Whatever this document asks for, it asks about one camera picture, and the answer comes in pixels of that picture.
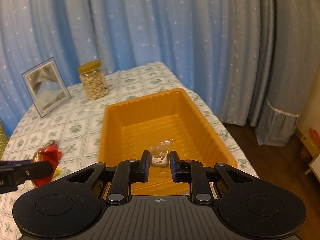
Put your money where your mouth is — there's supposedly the red gold snack packet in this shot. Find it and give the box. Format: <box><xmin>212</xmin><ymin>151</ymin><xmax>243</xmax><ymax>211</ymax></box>
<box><xmin>31</xmin><ymin>140</ymin><xmax>62</xmax><ymax>188</ymax></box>

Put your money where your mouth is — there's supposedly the small clear candy packet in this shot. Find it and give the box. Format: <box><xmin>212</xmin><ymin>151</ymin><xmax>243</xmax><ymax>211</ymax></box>
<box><xmin>149</xmin><ymin>139</ymin><xmax>174</xmax><ymax>167</ymax></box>

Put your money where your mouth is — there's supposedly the yellow green snack packet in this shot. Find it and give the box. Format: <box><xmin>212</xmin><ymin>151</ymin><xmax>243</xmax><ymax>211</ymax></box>
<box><xmin>53</xmin><ymin>167</ymin><xmax>62</xmax><ymax>178</ymax></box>

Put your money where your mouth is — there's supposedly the green zigzag cushion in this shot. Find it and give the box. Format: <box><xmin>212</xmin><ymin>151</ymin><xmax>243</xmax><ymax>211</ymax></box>
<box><xmin>0</xmin><ymin>121</ymin><xmax>9</xmax><ymax>157</ymax></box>

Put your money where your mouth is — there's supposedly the yellow plastic tray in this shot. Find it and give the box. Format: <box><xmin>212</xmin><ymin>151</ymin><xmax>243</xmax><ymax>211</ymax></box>
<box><xmin>97</xmin><ymin>87</ymin><xmax>238</xmax><ymax>196</ymax></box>

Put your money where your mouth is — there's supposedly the floral white tablecloth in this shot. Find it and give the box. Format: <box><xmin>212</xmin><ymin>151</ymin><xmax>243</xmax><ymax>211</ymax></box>
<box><xmin>1</xmin><ymin>62</ymin><xmax>258</xmax><ymax>239</ymax></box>

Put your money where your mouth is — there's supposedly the cashew nut jar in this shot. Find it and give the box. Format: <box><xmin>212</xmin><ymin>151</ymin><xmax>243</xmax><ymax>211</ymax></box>
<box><xmin>78</xmin><ymin>60</ymin><xmax>108</xmax><ymax>100</ymax></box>

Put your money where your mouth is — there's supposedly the blue star curtain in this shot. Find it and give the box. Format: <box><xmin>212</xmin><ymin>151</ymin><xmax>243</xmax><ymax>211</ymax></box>
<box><xmin>1</xmin><ymin>0</ymin><xmax>261</xmax><ymax>134</ymax></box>

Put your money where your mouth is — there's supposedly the grey curtain with lace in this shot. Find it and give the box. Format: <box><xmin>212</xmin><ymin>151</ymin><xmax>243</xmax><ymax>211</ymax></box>
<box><xmin>247</xmin><ymin>0</ymin><xmax>319</xmax><ymax>146</ymax></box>

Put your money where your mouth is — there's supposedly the sand art picture frame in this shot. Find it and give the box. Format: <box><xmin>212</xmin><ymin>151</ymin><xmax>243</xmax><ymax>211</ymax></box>
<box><xmin>22</xmin><ymin>57</ymin><xmax>71</xmax><ymax>118</ymax></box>

